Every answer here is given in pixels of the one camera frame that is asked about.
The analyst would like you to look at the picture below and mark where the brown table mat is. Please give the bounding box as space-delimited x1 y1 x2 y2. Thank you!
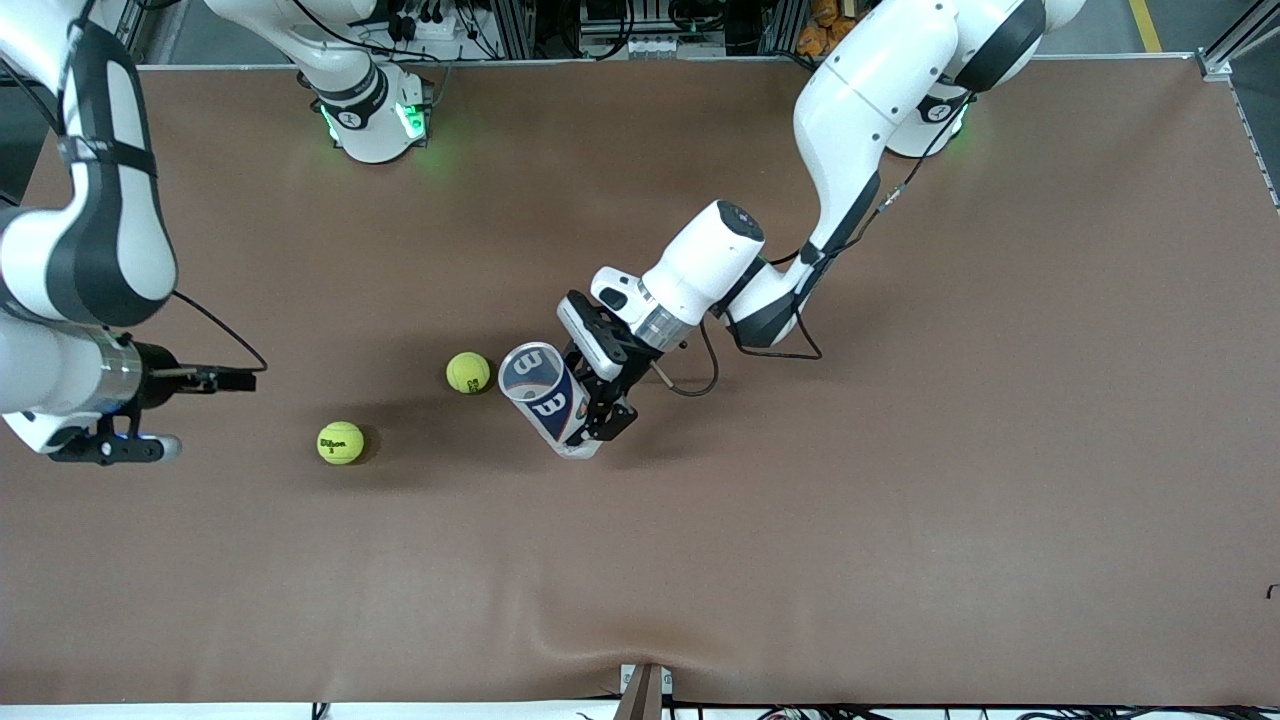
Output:
0 57 1280 706

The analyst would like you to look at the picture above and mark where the yellow tennis ball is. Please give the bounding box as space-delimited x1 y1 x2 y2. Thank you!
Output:
446 351 492 395
317 420 365 466

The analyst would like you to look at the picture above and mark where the clear tennis ball can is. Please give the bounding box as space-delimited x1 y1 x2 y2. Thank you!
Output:
497 341 607 462

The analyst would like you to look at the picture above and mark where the orange netted bag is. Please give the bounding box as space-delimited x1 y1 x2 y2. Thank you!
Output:
797 0 851 58

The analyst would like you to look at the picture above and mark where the white power strip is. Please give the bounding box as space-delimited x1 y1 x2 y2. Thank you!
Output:
622 35 707 59

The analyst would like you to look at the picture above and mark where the socket strip with black plugs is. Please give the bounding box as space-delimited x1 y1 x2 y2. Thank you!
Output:
385 0 471 43

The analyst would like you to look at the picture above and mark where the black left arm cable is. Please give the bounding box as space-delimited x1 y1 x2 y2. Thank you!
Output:
650 95 976 399

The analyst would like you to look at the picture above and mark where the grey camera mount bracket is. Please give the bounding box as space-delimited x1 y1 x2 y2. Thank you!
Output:
618 662 674 720

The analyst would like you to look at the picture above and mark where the aluminium frame rail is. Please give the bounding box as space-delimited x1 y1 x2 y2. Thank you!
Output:
1195 0 1280 213

